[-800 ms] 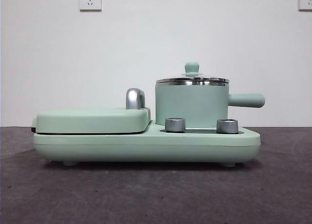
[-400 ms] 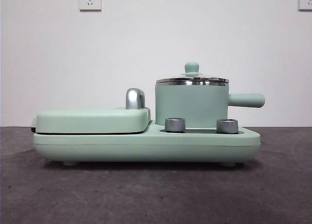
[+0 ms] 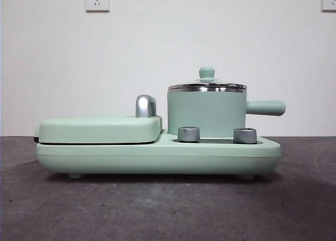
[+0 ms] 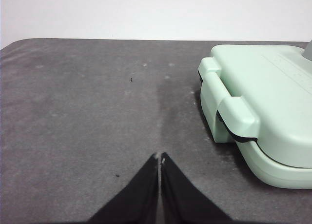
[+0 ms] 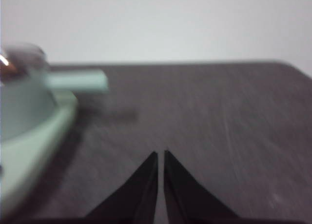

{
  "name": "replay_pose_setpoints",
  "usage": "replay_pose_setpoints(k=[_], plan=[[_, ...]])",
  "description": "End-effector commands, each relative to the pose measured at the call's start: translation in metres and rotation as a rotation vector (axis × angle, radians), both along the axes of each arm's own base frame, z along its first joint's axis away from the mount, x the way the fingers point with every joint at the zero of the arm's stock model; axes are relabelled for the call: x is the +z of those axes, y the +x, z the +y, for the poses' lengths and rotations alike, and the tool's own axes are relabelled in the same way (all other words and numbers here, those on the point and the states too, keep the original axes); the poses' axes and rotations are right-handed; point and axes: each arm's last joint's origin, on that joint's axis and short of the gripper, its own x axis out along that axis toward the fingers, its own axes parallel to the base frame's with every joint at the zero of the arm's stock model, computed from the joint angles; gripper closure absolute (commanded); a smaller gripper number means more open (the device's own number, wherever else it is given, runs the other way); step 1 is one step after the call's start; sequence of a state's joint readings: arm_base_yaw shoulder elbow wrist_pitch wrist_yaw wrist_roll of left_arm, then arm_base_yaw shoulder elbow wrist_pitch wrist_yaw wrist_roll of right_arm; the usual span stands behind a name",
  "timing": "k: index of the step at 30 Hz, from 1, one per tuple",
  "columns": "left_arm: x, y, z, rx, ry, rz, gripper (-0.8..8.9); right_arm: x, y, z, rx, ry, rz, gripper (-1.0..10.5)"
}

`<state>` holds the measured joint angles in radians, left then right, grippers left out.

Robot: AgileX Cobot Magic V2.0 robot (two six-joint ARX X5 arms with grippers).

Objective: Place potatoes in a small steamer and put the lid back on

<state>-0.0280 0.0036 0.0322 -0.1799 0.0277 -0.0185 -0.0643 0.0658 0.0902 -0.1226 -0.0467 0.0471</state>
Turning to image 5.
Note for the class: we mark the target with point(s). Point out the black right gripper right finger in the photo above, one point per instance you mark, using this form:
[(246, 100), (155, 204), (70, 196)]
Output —
[(187, 199)]

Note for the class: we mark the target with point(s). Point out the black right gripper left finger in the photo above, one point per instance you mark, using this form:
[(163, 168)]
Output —
[(136, 199)]

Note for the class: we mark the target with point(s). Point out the glass lid with green knob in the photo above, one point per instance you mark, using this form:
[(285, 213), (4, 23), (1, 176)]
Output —
[(29, 55)]

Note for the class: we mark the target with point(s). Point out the mint green steamer pot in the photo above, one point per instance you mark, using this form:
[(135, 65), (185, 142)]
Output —
[(78, 82)]

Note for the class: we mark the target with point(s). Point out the mint green breakfast machine base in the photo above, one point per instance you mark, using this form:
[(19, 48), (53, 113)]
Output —
[(24, 160)]

